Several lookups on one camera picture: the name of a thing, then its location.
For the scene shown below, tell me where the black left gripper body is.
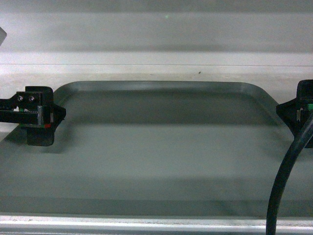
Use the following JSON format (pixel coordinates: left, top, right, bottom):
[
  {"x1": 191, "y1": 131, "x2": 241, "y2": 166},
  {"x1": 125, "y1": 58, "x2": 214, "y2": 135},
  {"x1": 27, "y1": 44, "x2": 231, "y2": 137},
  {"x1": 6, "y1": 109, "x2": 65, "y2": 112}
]
[{"x1": 0, "y1": 86, "x2": 66, "y2": 127}]

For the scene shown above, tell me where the black cable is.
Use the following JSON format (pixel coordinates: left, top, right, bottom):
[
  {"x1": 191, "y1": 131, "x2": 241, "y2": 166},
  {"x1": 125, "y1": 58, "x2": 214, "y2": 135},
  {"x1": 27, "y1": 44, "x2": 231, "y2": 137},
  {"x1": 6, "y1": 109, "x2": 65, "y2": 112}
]
[{"x1": 266, "y1": 114, "x2": 313, "y2": 235}]

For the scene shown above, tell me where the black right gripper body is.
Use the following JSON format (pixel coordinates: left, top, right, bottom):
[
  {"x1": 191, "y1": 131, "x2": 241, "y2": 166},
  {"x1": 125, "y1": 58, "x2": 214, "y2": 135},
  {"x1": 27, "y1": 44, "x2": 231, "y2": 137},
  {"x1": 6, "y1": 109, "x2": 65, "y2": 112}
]
[{"x1": 276, "y1": 79, "x2": 313, "y2": 137}]

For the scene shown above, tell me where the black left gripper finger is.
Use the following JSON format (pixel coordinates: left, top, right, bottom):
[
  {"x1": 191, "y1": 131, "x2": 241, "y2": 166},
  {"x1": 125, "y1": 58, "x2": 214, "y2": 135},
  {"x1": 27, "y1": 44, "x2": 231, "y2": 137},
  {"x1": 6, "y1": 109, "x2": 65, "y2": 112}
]
[{"x1": 26, "y1": 127, "x2": 55, "y2": 146}]

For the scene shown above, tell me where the grey serving tray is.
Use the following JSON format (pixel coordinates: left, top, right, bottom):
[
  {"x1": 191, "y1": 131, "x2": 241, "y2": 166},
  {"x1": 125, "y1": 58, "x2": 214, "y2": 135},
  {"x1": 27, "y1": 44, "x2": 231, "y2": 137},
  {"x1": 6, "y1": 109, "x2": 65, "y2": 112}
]
[{"x1": 0, "y1": 80, "x2": 313, "y2": 217}]

